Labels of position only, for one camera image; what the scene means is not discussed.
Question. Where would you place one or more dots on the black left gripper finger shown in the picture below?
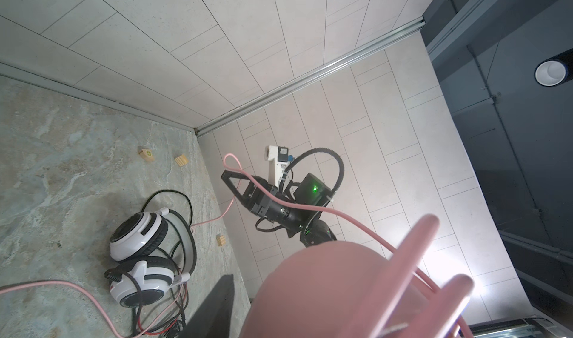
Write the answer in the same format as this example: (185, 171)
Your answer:
(213, 316)

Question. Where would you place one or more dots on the small wooden block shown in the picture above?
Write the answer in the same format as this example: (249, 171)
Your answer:
(221, 240)
(146, 154)

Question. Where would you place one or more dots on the small wooden block back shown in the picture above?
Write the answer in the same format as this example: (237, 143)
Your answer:
(146, 154)

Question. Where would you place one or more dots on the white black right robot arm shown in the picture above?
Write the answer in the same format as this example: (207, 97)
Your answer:
(311, 191)

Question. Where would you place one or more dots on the white black headphones with cable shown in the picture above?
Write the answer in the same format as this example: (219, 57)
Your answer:
(156, 255)

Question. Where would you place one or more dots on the small wooden block right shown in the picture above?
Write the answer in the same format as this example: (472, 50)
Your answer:
(221, 240)

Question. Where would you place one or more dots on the small wooden cube far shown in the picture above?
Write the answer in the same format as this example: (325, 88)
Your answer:
(182, 160)

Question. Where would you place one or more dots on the round ceiling lamp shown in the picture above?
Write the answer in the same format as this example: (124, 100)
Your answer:
(555, 71)

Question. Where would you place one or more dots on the pink headphones with cable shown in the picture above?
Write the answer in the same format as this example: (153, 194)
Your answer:
(344, 289)

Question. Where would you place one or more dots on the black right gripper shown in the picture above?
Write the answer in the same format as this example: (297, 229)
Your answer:
(258, 203)

